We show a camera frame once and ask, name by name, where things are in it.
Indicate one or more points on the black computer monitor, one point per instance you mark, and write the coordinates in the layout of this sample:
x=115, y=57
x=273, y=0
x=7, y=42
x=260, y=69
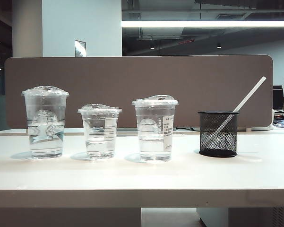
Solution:
x=277, y=99

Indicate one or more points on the black mesh pen holder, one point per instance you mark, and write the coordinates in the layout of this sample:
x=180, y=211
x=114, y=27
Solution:
x=208, y=132

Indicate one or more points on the medium clear cup white label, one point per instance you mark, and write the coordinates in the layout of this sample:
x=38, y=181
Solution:
x=153, y=142

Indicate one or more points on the black ceiling spotlight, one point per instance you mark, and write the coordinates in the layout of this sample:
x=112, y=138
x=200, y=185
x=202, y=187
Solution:
x=219, y=45

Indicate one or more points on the large clear lidded plastic cup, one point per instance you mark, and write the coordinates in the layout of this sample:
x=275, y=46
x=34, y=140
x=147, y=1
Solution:
x=46, y=132

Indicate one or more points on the white partition foot clamp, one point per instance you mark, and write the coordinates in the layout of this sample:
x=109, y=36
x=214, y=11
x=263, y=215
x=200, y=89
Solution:
x=260, y=127

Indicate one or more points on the small clear lidded plastic cup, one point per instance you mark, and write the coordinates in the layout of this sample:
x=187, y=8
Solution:
x=100, y=137

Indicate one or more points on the brown desk partition panel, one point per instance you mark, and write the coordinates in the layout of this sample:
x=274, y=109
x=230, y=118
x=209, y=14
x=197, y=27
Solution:
x=132, y=78

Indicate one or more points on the white drinking straw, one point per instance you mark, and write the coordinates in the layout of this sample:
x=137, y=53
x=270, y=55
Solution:
x=250, y=93

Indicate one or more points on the silver wall plaque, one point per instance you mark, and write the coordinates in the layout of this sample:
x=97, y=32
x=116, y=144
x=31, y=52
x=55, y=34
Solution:
x=80, y=48

